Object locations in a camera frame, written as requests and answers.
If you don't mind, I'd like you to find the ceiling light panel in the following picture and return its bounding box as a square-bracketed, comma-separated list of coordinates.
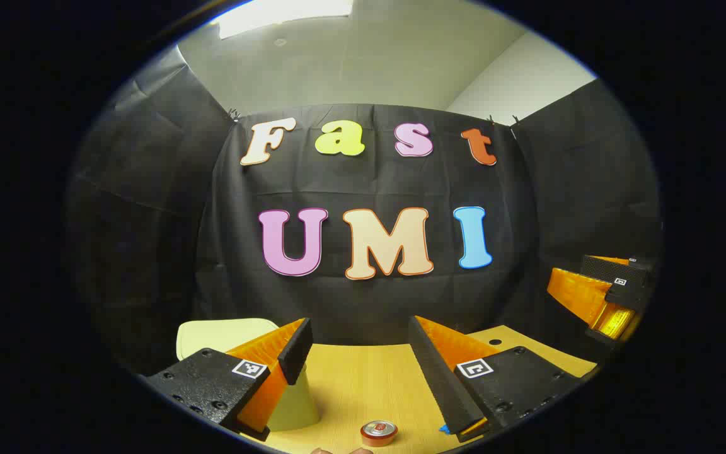
[212, 0, 354, 40]

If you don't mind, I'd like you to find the wooden desktop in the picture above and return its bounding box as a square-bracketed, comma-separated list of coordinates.
[237, 325, 598, 454]

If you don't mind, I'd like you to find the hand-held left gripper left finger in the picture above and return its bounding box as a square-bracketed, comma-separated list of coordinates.
[139, 317, 314, 442]

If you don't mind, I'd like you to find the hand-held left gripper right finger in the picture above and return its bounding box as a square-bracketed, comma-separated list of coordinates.
[408, 315, 591, 443]

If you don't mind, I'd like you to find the pale green desktop garbage bin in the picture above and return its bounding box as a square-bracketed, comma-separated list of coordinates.
[176, 318, 321, 433]

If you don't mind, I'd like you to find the red pop can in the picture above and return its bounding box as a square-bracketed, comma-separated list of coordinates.
[360, 420, 398, 448]

